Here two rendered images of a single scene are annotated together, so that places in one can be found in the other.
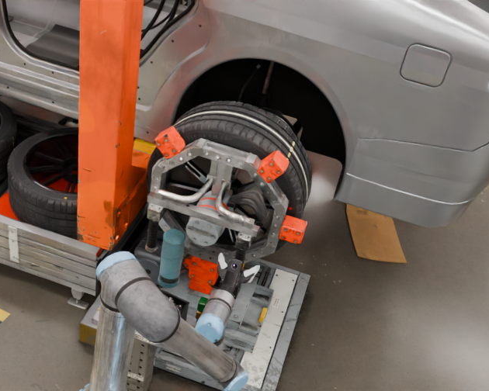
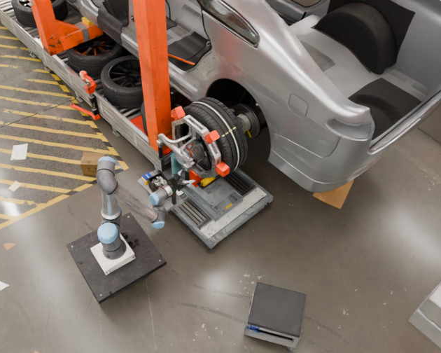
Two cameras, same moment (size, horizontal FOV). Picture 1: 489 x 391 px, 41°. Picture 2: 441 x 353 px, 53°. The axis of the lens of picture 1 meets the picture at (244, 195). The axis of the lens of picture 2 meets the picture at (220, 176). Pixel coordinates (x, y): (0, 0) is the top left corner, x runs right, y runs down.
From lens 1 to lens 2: 186 cm
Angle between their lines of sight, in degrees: 28
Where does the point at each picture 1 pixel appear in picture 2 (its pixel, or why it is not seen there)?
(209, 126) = (194, 110)
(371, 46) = (275, 89)
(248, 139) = (206, 121)
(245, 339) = (212, 214)
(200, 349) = (131, 204)
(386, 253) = (332, 199)
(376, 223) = not seen: hidden behind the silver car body
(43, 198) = not seen: hidden behind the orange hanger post
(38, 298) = (143, 164)
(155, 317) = (103, 185)
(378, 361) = (281, 251)
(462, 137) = (316, 148)
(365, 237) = not seen: hidden behind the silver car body
